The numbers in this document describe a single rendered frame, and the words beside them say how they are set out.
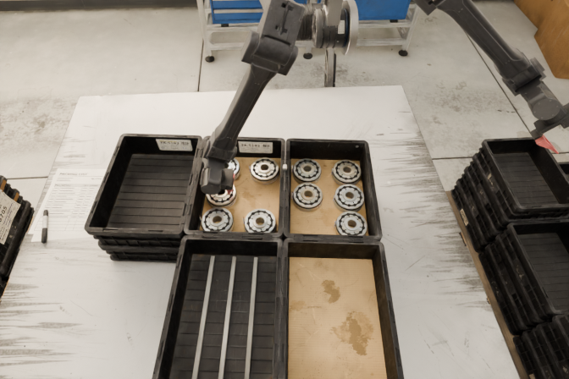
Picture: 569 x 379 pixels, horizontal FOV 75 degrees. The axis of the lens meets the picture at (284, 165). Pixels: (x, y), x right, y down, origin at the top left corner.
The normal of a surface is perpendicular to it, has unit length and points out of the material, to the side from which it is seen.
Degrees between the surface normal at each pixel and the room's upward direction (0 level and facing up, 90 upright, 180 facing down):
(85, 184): 0
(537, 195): 0
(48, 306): 0
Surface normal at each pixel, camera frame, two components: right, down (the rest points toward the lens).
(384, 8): 0.07, 0.79
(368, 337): 0.02, -0.62
